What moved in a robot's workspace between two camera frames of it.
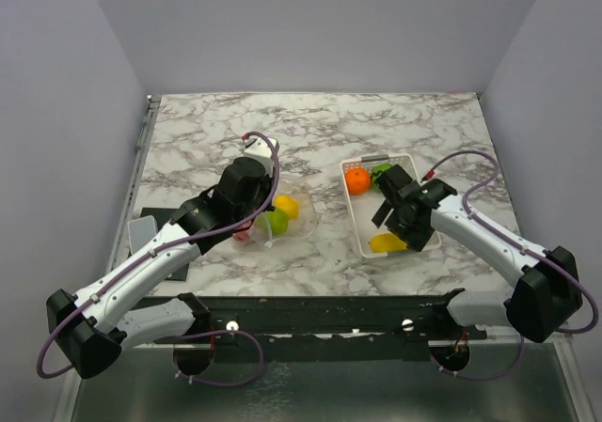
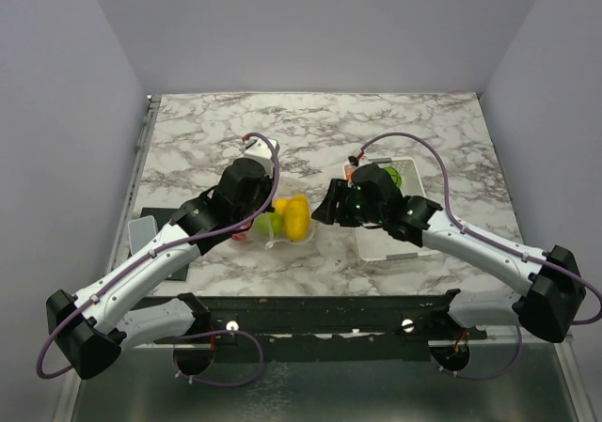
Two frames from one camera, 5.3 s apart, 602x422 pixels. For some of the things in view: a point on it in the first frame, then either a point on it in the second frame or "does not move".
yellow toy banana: [387, 242] to [297, 218]
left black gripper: [268, 181] does not move
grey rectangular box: [140, 230] does not move
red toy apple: [243, 236] does not move
